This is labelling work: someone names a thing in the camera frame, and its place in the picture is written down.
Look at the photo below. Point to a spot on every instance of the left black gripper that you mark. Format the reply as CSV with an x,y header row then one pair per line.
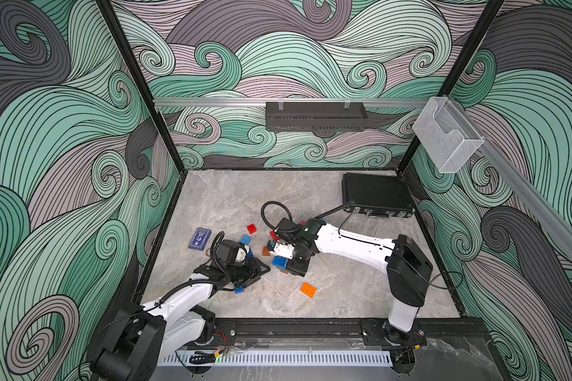
x,y
252,271

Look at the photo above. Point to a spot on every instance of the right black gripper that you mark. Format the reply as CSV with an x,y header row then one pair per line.
x,y
295,267

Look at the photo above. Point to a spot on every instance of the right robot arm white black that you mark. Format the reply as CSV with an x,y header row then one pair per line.
x,y
407,268

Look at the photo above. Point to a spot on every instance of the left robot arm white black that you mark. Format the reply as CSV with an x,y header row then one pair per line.
x,y
141,336

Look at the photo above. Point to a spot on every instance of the red lego brick centre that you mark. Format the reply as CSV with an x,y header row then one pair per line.
x,y
274,236

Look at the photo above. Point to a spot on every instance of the orange lego brick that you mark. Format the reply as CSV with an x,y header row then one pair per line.
x,y
308,290

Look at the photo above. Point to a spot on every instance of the light blue brick left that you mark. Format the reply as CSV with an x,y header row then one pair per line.
x,y
246,240

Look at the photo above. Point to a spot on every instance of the blue card tag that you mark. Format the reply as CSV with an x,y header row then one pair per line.
x,y
199,239

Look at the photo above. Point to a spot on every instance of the black case on table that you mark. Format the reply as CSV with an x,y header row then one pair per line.
x,y
377,196

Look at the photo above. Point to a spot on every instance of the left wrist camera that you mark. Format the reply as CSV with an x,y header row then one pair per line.
x,y
230,253

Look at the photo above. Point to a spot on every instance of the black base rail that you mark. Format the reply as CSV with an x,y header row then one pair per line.
x,y
371,331

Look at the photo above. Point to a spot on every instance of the white slotted cable duct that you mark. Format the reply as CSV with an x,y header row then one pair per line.
x,y
321,358

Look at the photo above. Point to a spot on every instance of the black perforated wall tray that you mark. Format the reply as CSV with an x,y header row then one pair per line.
x,y
315,117

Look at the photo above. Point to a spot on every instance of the aluminium rail back wall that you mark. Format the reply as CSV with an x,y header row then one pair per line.
x,y
261,102

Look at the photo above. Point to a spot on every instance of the aluminium rail wall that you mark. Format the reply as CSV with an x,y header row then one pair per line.
x,y
508,155
261,102

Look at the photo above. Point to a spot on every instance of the clear plastic wall bin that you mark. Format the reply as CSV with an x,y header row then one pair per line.
x,y
447,134

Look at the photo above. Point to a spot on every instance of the black frame post left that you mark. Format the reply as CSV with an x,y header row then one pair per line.
x,y
117,32

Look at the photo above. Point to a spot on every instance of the black frame post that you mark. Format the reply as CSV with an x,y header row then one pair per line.
x,y
469,49
117,32

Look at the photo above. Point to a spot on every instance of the aluminium rail right wall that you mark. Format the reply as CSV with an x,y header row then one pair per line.
x,y
508,155

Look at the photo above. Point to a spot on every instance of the black frame post right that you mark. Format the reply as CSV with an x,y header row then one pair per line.
x,y
469,49

